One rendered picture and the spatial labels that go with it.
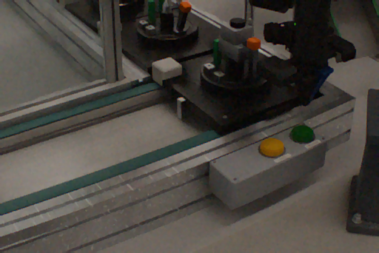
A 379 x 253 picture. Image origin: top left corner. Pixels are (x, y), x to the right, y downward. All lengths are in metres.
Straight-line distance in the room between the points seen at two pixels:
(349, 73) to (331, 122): 0.36
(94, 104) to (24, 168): 0.20
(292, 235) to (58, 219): 0.38
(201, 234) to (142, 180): 0.14
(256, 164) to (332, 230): 0.18
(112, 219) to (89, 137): 0.24
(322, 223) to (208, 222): 0.20
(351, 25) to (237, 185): 0.51
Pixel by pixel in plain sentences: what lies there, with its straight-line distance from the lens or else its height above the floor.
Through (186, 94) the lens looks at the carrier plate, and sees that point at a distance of 1.14.
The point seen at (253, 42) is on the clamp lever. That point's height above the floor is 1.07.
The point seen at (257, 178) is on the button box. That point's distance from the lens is 0.96.
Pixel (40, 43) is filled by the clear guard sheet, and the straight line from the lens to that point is 1.11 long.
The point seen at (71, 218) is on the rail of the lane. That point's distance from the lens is 0.90.
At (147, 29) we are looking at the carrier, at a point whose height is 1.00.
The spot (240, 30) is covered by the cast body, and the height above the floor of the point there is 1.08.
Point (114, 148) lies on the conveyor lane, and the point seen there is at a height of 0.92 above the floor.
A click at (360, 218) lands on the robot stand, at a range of 1.01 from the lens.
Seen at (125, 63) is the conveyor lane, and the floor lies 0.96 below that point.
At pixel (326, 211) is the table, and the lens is 1.05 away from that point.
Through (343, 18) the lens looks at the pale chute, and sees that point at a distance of 1.30.
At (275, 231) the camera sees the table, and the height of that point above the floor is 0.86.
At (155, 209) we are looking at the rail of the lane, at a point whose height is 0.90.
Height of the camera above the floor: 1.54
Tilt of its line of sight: 30 degrees down
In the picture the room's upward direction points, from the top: 1 degrees counter-clockwise
